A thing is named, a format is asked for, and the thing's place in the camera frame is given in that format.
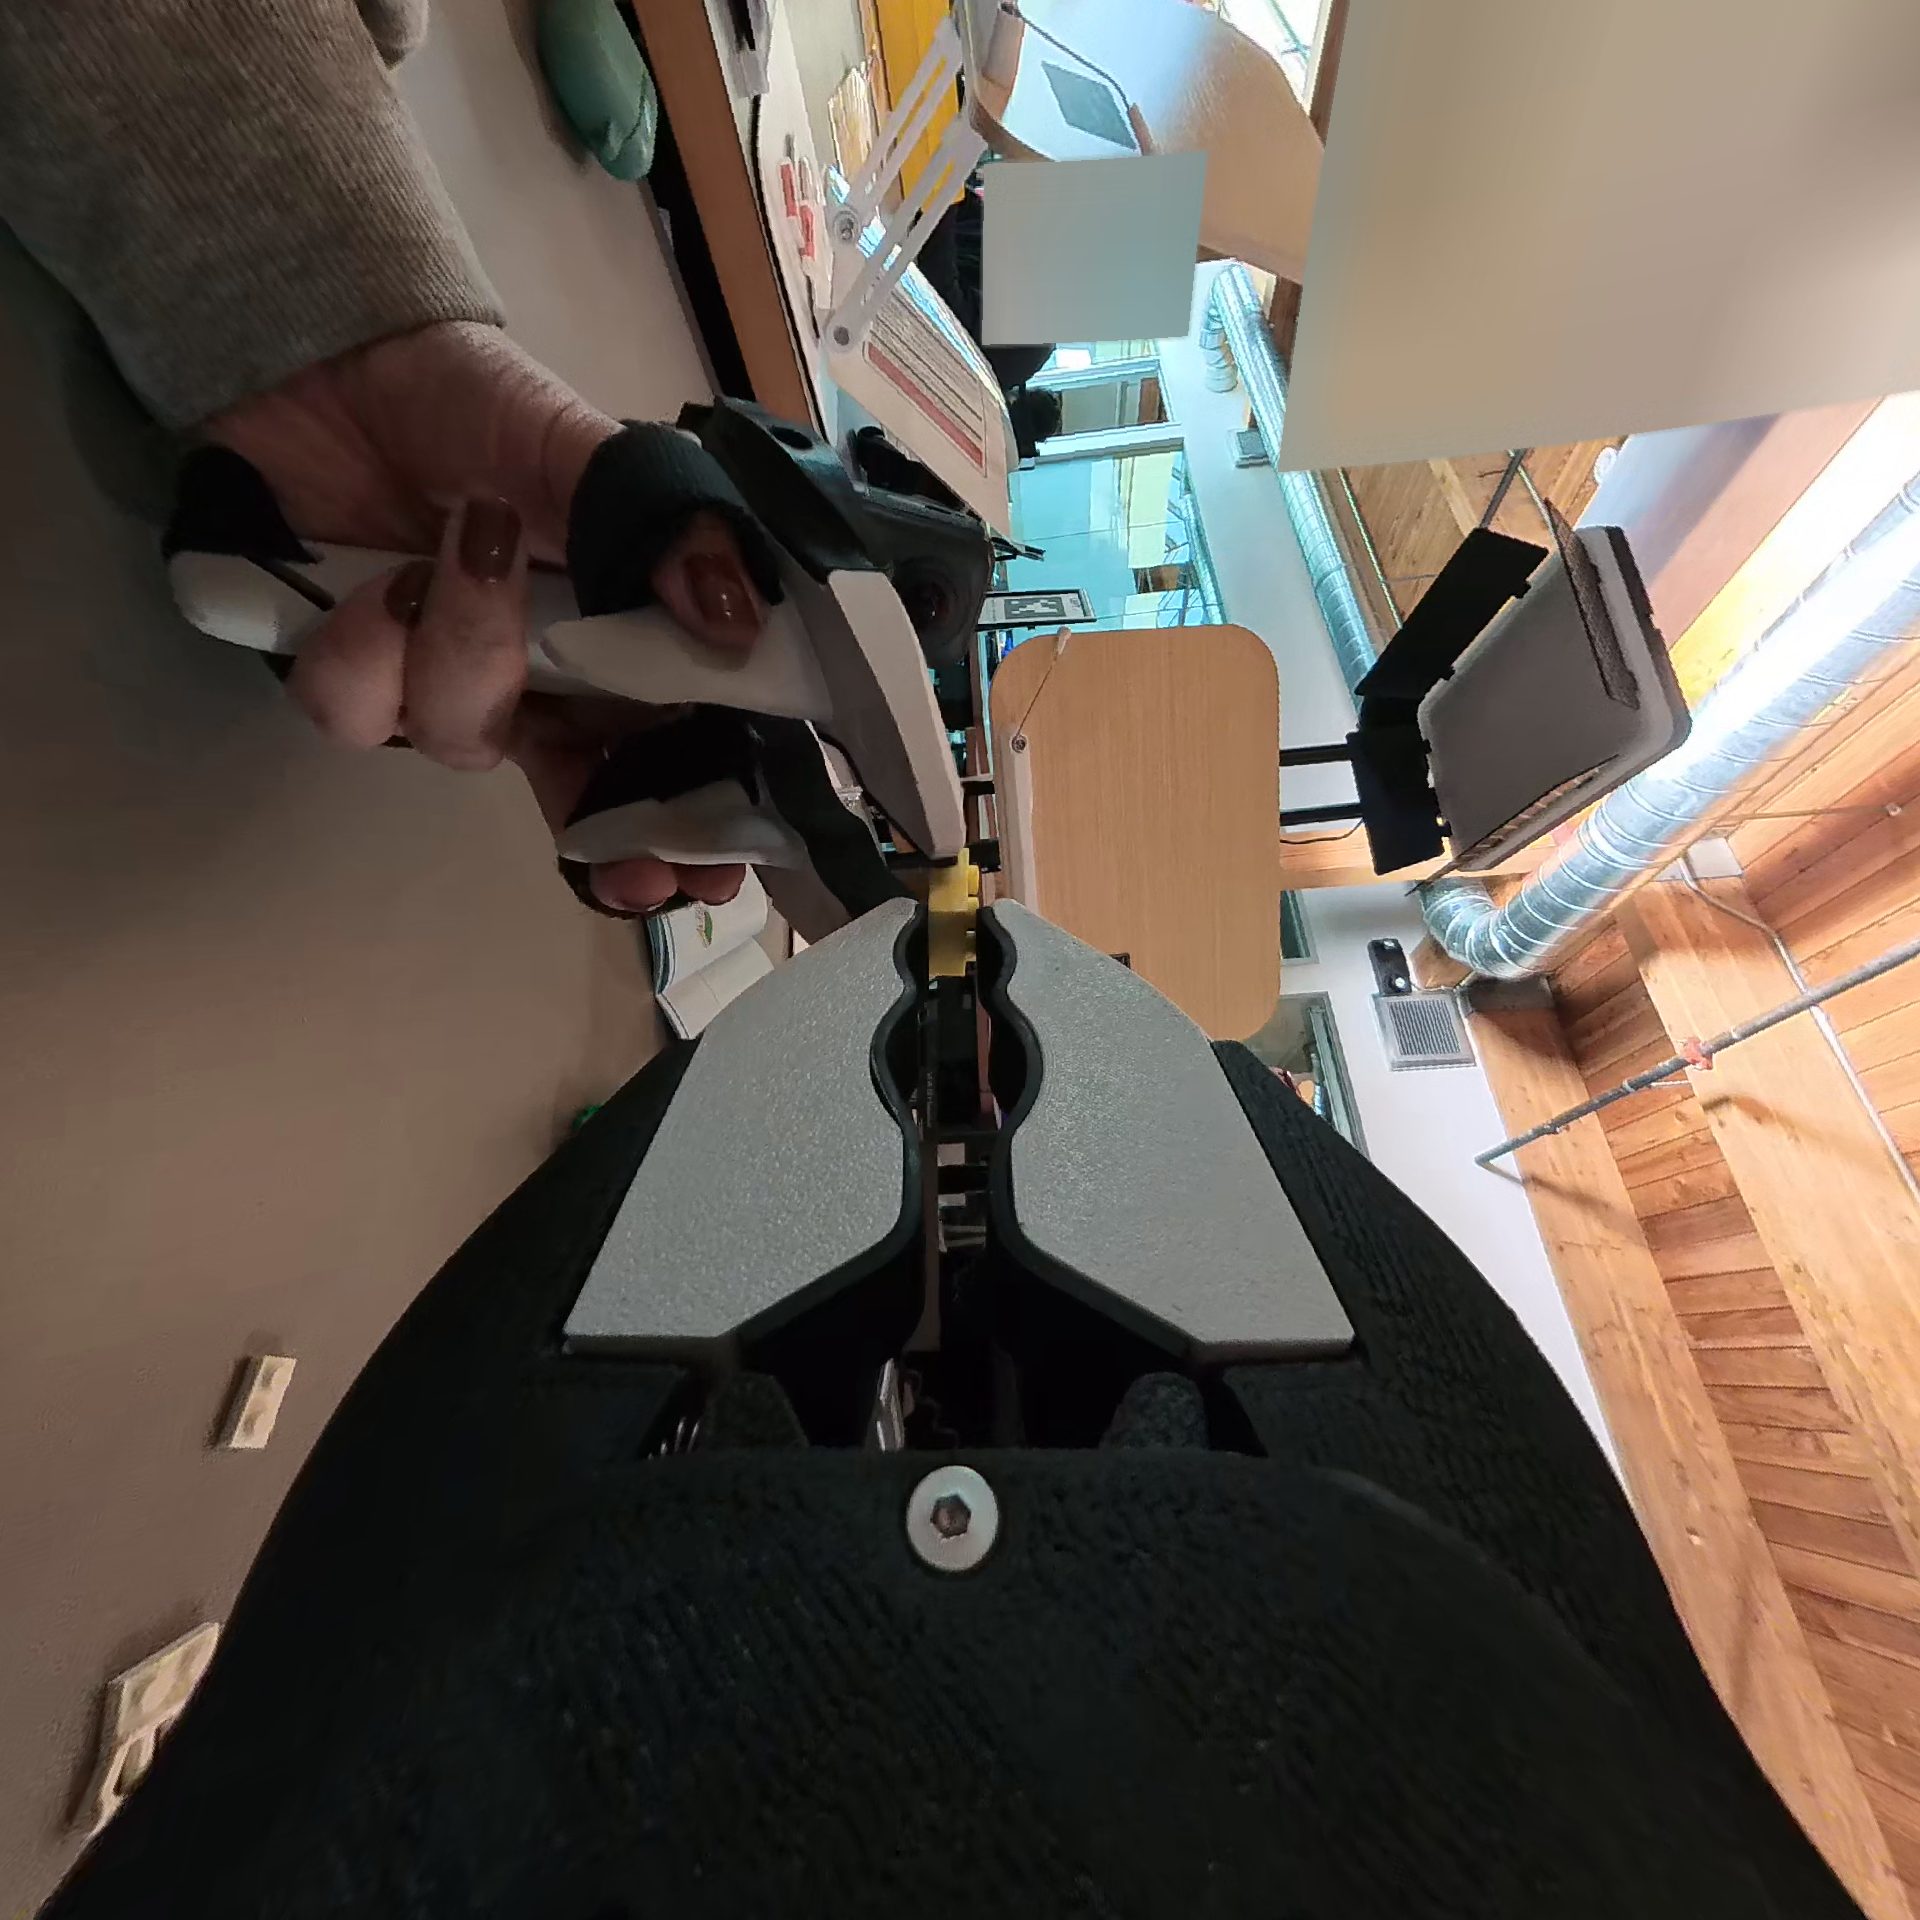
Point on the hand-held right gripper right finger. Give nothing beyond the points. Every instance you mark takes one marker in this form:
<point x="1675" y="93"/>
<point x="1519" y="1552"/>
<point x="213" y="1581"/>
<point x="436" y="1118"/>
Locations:
<point x="1168" y="1183"/>

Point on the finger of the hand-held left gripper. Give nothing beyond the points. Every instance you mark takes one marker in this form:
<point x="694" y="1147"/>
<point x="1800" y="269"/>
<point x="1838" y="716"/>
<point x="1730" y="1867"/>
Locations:
<point x="901" y="704"/>

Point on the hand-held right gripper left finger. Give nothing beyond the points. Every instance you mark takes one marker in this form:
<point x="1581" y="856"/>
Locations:
<point x="765" y="1183"/>

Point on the yellow lego brick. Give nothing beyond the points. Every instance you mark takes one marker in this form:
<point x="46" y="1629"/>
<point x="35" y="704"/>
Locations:
<point x="949" y="916"/>

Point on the small tan lego plate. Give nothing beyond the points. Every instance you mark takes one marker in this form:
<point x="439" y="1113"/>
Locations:
<point x="255" y="1404"/>

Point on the lego instruction booklet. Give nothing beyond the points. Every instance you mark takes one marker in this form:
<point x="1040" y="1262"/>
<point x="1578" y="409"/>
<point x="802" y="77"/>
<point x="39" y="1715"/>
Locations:
<point x="720" y="972"/>

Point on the white lego plate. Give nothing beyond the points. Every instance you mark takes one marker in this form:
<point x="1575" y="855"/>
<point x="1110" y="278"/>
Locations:
<point x="149" y="1711"/>

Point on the person's left hand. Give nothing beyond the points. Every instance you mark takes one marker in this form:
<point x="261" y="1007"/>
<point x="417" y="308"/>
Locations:
<point x="404" y="437"/>

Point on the wooden board white edge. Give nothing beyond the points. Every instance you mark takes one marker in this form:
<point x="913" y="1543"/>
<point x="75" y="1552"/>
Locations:
<point x="1154" y="824"/>

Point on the wooden edged desk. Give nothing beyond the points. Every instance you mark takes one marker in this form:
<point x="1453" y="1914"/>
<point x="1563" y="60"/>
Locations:
<point x="734" y="225"/>

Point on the green cushion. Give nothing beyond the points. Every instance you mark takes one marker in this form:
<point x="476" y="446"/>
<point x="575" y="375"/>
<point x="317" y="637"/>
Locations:
<point x="599" y="82"/>

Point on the metal sprinkler pipe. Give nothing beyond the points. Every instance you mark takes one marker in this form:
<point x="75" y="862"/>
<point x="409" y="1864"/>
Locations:
<point x="1681" y="1067"/>

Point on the wall vent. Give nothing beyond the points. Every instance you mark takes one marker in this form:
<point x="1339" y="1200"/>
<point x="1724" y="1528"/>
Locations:
<point x="1421" y="1029"/>

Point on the silver duct pipe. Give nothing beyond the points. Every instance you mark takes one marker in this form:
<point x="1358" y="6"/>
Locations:
<point x="1284" y="418"/>
<point x="1681" y="780"/>

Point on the grey panel black mount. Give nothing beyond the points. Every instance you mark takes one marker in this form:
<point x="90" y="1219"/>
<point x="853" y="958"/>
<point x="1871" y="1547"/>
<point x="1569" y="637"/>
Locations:
<point x="1543" y="704"/>

